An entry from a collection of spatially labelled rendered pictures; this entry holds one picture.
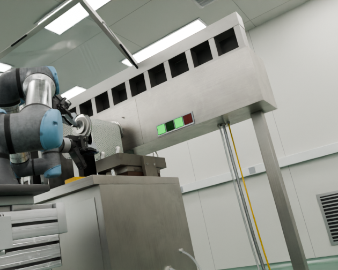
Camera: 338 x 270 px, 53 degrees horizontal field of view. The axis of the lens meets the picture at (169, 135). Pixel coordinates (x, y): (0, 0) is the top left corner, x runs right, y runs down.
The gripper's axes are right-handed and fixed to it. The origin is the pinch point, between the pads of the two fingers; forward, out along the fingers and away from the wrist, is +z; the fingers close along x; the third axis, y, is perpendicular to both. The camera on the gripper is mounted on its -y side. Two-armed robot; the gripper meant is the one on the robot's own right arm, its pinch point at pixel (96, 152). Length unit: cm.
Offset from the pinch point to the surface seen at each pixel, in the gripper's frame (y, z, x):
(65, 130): 20.4, 2.0, 23.7
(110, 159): -7.9, -6.5, -14.3
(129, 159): -9.0, 0.9, -19.9
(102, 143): 5.8, 5.2, -0.3
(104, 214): -35, -29, -26
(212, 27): 54, 30, -68
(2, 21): 171, 40, 132
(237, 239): -72, 263, 46
